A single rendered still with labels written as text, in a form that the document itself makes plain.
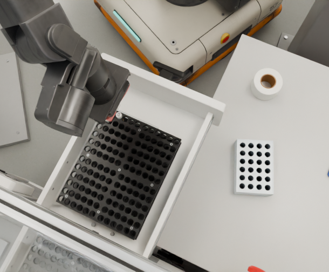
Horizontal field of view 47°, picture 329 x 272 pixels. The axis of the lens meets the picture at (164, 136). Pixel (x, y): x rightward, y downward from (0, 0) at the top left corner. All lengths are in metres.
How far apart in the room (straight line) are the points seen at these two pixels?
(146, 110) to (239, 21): 0.88
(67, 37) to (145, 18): 1.14
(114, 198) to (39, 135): 1.11
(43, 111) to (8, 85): 1.41
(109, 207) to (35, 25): 0.40
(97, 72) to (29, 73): 1.42
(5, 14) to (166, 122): 0.46
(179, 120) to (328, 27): 0.74
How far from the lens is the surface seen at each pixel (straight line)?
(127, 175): 0.77
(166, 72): 0.81
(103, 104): 0.63
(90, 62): 0.54
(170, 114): 0.86
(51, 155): 1.78
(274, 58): 1.02
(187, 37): 1.57
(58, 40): 0.49
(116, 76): 0.64
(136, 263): 0.66
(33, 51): 0.51
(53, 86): 0.53
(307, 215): 0.94
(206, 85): 1.79
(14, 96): 1.90
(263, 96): 0.95
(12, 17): 0.51
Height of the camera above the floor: 1.65
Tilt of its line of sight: 75 degrees down
